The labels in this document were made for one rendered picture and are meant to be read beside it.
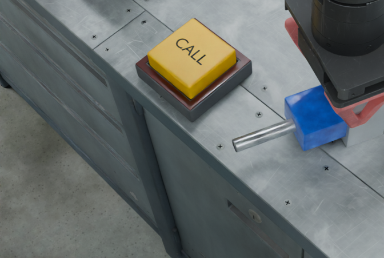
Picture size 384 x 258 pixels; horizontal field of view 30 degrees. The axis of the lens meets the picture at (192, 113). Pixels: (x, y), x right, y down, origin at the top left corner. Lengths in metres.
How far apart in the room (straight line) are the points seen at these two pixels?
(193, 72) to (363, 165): 0.17
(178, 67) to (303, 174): 0.15
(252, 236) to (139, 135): 0.21
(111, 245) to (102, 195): 0.12
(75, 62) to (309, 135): 0.56
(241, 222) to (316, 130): 0.36
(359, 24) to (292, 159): 0.18
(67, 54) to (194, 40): 0.46
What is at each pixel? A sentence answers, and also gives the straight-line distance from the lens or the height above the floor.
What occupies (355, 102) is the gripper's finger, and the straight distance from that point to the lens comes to 0.54.
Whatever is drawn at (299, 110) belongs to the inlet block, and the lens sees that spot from 0.62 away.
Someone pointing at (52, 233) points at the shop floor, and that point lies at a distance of 1.56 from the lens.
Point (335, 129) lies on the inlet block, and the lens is 0.62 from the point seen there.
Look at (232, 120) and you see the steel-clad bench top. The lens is 0.66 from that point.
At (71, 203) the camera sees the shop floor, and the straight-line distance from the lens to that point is 1.58.
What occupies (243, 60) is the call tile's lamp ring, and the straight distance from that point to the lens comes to 0.68.
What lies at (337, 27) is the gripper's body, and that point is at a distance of 0.51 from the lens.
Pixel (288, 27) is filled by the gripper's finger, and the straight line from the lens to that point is 0.59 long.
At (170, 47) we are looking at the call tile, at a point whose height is 0.84.
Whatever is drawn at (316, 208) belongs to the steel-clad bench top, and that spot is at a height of 0.80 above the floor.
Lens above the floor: 1.35
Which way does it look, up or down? 56 degrees down
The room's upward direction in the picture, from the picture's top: 11 degrees counter-clockwise
